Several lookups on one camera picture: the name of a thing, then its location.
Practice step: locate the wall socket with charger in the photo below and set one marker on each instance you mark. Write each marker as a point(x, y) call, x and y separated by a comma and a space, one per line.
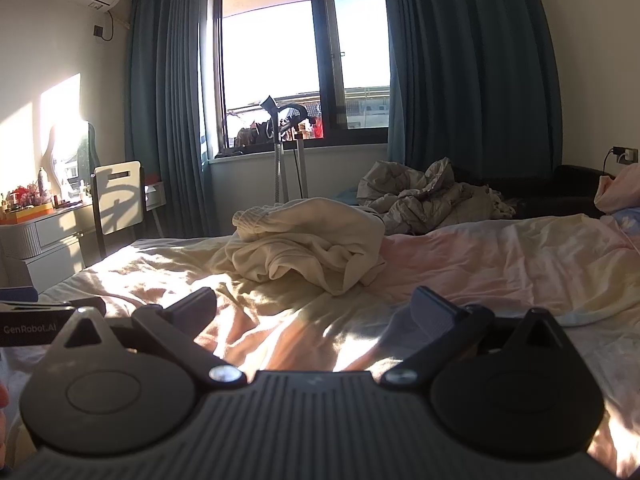
point(625, 154)

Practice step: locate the cream sweatpants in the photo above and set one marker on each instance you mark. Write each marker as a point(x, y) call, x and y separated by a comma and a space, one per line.
point(305, 240)

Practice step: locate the black wall plug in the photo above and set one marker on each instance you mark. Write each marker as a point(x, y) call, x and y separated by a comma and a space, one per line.
point(98, 31)

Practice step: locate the white bottle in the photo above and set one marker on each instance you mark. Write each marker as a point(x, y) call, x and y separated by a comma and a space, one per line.
point(43, 185)

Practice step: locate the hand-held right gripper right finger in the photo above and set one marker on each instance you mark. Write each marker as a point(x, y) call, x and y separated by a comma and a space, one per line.
point(425, 310)

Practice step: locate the garment steamer stand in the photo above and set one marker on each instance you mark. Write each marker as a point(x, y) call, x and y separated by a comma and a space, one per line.
point(278, 160)

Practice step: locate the blue cloth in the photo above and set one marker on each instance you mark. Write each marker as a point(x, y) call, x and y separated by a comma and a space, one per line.
point(347, 193)

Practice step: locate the pink pillow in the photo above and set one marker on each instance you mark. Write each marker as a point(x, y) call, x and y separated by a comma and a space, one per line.
point(620, 187)

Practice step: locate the pastel bed sheet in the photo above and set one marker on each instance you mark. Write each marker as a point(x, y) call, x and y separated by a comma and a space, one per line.
point(525, 265)

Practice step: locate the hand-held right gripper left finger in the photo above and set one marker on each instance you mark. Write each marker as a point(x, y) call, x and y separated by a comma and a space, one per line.
point(197, 305)

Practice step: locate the white chair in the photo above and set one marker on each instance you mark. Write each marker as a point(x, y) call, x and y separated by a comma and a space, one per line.
point(117, 195)

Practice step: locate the dark framed window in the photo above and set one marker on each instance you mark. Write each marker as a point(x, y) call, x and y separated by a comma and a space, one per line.
point(315, 35)

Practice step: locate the white dressing table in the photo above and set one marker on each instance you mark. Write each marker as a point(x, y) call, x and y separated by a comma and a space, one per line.
point(55, 232)

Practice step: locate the wavy framed mirror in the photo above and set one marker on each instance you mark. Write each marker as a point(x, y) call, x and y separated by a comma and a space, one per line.
point(67, 155)

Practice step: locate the grey quilted jacket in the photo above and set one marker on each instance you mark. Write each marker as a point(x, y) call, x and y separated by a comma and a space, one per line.
point(425, 195)

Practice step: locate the teal curtain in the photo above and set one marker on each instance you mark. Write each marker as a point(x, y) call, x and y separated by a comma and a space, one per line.
point(465, 70)
point(165, 110)

